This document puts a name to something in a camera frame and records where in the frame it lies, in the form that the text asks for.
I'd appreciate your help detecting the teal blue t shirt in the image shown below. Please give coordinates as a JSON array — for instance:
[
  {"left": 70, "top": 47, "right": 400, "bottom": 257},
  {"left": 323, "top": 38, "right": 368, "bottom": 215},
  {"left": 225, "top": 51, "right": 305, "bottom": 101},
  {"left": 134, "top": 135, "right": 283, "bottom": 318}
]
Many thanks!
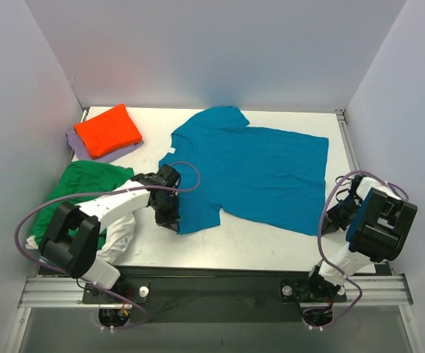
[{"left": 159, "top": 107, "right": 329, "bottom": 235}]

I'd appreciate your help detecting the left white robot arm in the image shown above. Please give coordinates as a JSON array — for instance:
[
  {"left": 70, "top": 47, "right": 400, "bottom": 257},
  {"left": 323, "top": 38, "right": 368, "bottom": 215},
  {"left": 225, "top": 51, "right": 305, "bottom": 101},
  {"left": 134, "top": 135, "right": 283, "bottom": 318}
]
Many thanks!
[{"left": 38, "top": 165, "right": 181, "bottom": 303}]

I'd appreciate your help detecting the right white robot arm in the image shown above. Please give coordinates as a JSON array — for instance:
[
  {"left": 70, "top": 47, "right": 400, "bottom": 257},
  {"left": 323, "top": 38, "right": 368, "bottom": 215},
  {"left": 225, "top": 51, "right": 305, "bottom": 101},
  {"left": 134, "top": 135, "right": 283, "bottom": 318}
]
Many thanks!
[{"left": 303, "top": 171, "right": 418, "bottom": 300}]

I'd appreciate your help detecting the white t shirt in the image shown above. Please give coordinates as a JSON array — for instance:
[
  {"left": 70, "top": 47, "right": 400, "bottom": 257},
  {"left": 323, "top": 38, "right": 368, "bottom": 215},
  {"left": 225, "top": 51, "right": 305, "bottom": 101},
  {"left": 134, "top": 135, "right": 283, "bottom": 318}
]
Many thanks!
[{"left": 24, "top": 212, "right": 136, "bottom": 263}]

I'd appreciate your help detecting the green t shirt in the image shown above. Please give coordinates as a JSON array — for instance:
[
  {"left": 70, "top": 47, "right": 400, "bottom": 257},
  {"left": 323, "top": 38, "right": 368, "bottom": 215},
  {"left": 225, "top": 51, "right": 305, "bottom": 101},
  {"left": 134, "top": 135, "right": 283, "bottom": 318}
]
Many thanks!
[{"left": 25, "top": 160, "right": 135, "bottom": 249}]

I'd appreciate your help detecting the folded orange t shirt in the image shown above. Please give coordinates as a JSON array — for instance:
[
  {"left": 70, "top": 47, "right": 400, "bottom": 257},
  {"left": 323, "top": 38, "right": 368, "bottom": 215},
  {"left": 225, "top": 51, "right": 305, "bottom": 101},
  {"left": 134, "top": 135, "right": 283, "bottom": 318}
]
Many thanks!
[{"left": 74, "top": 104, "right": 143, "bottom": 159}]

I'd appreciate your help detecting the folded lavender t shirt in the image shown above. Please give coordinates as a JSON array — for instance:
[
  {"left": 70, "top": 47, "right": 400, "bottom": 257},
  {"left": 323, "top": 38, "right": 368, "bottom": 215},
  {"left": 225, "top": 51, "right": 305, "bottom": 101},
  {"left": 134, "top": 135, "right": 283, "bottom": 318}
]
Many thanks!
[{"left": 66, "top": 129, "right": 143, "bottom": 163}]

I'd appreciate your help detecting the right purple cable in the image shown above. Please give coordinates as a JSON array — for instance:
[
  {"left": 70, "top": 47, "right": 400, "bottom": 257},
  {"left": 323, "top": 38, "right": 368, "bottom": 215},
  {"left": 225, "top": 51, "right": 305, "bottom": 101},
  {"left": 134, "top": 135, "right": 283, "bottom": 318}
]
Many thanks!
[{"left": 302, "top": 169, "right": 411, "bottom": 330}]

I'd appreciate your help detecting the purple cable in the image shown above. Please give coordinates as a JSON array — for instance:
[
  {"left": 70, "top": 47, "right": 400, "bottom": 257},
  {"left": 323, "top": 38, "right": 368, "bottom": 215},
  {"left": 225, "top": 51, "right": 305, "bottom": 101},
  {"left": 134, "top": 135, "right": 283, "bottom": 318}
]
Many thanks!
[
  {"left": 15, "top": 160, "right": 201, "bottom": 330},
  {"left": 302, "top": 169, "right": 411, "bottom": 330}
]

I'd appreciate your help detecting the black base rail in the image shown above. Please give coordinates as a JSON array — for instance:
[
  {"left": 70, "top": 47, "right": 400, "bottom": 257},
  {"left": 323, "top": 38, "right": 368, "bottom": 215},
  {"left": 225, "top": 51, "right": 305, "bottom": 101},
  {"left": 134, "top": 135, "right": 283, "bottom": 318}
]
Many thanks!
[{"left": 37, "top": 264, "right": 349, "bottom": 324}]

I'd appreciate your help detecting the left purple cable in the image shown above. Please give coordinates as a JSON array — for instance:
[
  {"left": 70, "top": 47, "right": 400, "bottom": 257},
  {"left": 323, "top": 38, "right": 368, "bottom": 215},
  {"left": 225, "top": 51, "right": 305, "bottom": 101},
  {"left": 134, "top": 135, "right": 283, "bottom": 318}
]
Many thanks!
[{"left": 15, "top": 160, "right": 201, "bottom": 330}]

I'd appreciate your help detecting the aluminium front frame rail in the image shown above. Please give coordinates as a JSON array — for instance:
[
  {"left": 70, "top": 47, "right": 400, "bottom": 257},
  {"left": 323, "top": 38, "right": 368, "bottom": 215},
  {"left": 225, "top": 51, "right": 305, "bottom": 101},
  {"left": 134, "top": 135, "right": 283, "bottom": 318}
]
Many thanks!
[{"left": 18, "top": 276, "right": 413, "bottom": 308}]

